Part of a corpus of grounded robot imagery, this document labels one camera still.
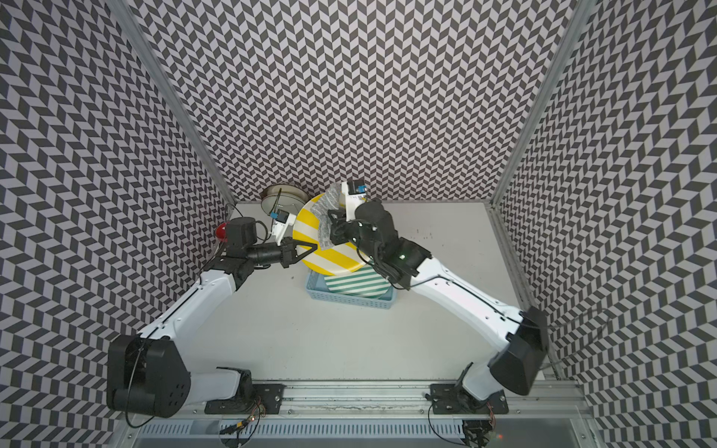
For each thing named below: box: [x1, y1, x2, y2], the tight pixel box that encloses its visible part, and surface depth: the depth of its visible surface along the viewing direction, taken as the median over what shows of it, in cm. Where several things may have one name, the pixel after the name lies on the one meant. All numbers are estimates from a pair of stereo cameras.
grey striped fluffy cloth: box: [309, 182, 347, 251], surface depth 67 cm
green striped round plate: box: [323, 266, 394, 298], surface depth 87 cm
